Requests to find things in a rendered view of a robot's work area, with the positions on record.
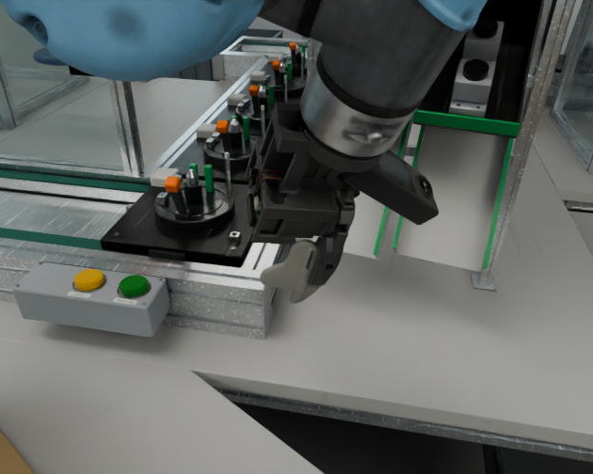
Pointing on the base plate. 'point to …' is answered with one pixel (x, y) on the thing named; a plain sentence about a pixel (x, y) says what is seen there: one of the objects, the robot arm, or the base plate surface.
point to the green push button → (133, 285)
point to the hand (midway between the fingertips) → (296, 258)
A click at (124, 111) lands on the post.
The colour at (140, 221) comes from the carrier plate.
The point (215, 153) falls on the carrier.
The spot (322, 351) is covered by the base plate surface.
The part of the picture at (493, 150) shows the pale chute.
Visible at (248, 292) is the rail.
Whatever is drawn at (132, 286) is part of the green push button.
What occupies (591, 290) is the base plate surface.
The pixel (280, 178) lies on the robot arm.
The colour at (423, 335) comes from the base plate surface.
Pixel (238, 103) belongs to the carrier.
